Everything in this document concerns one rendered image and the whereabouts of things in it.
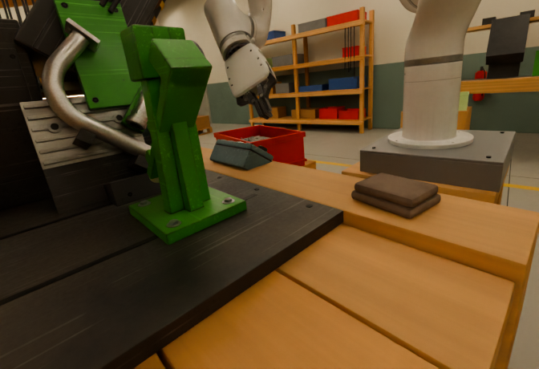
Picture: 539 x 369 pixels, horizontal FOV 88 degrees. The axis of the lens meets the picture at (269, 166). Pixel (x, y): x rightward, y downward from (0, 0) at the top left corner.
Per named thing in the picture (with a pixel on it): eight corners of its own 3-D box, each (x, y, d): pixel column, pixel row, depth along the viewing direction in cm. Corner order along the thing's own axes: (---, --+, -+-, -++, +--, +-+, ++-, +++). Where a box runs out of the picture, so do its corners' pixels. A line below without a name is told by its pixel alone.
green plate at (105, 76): (140, 111, 66) (112, 22, 64) (151, 101, 60) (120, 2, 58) (84, 119, 58) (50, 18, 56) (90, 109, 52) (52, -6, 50)
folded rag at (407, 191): (349, 199, 44) (349, 181, 43) (381, 185, 48) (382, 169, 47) (410, 220, 36) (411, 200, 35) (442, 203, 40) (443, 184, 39)
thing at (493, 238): (143, 162, 147) (137, 134, 143) (522, 306, 40) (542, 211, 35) (115, 169, 138) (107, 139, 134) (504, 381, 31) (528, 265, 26)
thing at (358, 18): (362, 134, 534) (362, 6, 471) (249, 128, 726) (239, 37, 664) (372, 128, 573) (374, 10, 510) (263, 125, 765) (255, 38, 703)
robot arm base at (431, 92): (398, 131, 84) (399, 66, 79) (476, 132, 73) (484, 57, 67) (378, 147, 70) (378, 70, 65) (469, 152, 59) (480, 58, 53)
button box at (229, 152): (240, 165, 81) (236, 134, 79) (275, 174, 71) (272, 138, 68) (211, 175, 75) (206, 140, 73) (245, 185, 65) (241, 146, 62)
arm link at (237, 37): (260, 42, 69) (264, 51, 68) (232, 62, 72) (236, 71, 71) (242, 23, 62) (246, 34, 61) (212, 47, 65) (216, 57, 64)
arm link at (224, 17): (244, 61, 73) (213, 54, 67) (227, 23, 77) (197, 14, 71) (261, 36, 68) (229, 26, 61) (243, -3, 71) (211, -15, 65)
